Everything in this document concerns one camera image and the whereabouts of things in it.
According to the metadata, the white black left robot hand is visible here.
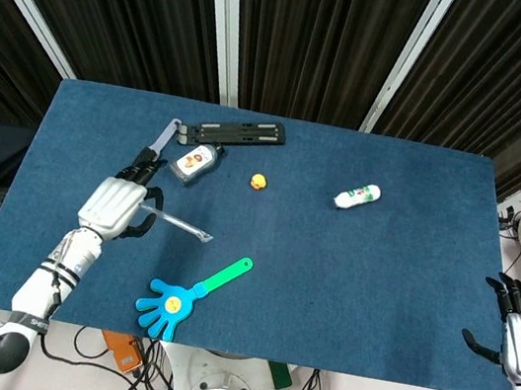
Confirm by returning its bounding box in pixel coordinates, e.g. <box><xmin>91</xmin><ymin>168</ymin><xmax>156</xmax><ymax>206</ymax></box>
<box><xmin>73</xmin><ymin>138</ymin><xmax>174</xmax><ymax>248</ymax></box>

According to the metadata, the clear plastic tool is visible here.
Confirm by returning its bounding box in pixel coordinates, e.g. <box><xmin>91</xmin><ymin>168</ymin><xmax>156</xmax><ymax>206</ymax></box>
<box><xmin>133</xmin><ymin>201</ymin><xmax>218</xmax><ymax>247</ymax></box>

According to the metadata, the grey bottle with label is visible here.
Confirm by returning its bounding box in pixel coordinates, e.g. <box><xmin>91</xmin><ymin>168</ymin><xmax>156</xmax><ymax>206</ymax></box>
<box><xmin>166</xmin><ymin>136</ymin><xmax>227</xmax><ymax>193</ymax></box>

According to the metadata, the blue green hand clapper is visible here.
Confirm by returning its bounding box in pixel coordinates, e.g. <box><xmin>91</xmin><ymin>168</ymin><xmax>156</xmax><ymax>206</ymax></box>
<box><xmin>129</xmin><ymin>239</ymin><xmax>256</xmax><ymax>353</ymax></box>

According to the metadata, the orange box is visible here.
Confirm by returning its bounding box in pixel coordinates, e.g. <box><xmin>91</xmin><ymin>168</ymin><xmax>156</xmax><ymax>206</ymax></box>
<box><xmin>95</xmin><ymin>328</ymin><xmax>144</xmax><ymax>375</ymax></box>

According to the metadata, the yellow duck toy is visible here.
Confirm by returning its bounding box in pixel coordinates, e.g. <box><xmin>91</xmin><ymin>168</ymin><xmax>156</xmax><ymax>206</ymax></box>
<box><xmin>248</xmin><ymin>172</ymin><xmax>269</xmax><ymax>193</ymax></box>

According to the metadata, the black folding stand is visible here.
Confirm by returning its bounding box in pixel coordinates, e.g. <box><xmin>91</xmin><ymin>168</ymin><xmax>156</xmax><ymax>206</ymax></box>
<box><xmin>173</xmin><ymin>106</ymin><xmax>289</xmax><ymax>163</ymax></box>

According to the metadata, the blue table cloth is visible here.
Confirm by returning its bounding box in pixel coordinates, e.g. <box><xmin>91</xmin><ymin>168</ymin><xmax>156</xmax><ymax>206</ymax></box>
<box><xmin>0</xmin><ymin>65</ymin><xmax>521</xmax><ymax>390</ymax></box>

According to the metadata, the white bottle green label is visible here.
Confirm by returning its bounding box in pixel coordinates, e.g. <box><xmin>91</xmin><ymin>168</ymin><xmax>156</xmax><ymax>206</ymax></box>
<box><xmin>332</xmin><ymin>178</ymin><xmax>383</xmax><ymax>216</ymax></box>

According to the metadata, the green flat piece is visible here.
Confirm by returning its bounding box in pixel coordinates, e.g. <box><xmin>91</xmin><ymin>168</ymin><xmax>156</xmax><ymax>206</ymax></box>
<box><xmin>263</xmin><ymin>359</ymin><xmax>296</xmax><ymax>390</ymax></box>

